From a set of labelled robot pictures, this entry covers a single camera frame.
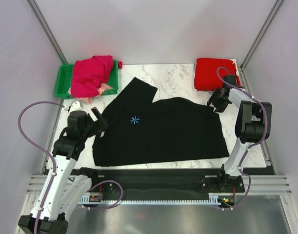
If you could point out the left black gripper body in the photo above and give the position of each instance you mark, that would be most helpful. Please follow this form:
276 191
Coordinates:
93 127

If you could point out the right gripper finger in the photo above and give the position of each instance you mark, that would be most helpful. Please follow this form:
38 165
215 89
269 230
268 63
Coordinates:
210 101
218 110

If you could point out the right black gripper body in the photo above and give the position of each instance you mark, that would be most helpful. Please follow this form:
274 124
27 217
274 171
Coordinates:
219 102

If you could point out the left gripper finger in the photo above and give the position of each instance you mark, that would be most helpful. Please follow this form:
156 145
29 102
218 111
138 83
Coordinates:
97 114
103 125

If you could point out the peach pink t shirt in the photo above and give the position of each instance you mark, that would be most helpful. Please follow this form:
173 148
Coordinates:
104 87

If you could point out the black t shirt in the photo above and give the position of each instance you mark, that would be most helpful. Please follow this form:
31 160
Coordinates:
141 130

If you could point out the magenta t shirt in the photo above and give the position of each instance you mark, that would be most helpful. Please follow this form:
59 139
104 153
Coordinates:
89 74

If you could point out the green plastic tray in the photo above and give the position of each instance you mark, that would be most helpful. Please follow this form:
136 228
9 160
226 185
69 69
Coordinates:
63 82

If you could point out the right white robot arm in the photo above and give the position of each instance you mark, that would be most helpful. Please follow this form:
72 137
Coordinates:
252 127

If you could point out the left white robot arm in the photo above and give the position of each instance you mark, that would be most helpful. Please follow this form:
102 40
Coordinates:
57 201

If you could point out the folded red t shirt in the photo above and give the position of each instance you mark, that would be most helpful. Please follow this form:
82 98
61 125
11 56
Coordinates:
206 78

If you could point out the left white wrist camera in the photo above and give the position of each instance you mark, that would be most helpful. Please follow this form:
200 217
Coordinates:
74 106

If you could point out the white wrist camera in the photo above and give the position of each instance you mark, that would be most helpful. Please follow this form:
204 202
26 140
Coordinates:
74 106
232 79

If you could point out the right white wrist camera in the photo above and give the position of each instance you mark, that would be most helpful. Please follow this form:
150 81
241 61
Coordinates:
232 79

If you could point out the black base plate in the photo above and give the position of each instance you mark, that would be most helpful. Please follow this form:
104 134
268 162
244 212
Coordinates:
199 180

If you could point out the white slotted cable duct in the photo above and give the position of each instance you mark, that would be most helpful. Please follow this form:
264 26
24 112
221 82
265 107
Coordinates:
92 200

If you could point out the right aluminium frame post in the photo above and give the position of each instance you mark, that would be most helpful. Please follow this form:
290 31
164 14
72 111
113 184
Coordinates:
263 30

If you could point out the aluminium frame post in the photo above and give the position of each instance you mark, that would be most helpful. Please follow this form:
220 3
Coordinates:
45 26
263 30

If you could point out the left aluminium frame post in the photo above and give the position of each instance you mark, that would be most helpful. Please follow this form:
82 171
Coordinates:
45 26

